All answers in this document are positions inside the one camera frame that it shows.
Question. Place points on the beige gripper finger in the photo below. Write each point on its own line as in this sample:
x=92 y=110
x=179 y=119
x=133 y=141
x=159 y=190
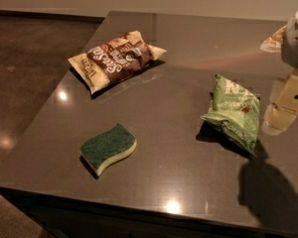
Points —
x=282 y=109

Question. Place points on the brown chip bag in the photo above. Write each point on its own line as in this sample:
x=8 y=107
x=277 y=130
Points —
x=115 y=60

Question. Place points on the yellow snack bag at edge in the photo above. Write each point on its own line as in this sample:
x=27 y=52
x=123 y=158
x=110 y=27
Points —
x=274 y=42

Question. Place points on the green jalapeno chip bag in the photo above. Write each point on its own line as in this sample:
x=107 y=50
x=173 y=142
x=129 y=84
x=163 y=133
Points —
x=234 y=112

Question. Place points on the green and white sponge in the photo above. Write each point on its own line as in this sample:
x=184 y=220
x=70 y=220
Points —
x=107 y=148

